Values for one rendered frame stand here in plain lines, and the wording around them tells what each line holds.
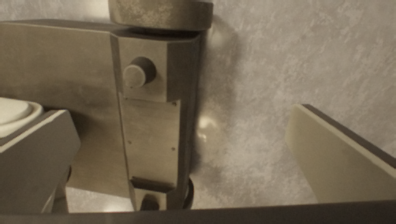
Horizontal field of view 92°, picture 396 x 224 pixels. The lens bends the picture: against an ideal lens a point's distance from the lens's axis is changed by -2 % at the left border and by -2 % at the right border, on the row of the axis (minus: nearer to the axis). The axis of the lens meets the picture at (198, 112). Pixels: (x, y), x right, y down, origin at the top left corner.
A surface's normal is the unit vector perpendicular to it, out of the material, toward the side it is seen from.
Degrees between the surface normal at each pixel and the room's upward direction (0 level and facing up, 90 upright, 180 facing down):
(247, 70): 0
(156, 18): 12
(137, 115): 0
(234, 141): 0
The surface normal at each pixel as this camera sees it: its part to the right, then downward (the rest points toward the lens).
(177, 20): 0.38, 0.49
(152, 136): -0.14, 0.46
